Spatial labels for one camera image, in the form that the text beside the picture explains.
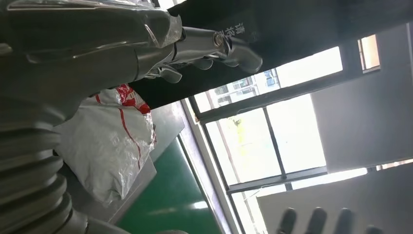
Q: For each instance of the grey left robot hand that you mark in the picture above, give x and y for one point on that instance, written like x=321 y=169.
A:
x=80 y=48

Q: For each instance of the white red-printed plastic mailer package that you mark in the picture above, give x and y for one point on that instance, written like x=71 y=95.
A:
x=103 y=155

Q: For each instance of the green conveyor belt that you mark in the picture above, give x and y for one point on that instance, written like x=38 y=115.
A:
x=171 y=193

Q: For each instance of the black rounded knob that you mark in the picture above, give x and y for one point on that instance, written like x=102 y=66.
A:
x=317 y=223
x=287 y=223
x=344 y=223

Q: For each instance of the grey conveyor side rail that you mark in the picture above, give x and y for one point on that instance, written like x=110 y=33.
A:
x=200 y=155

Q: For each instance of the dark window frame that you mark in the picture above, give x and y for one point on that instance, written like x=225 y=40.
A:
x=274 y=142

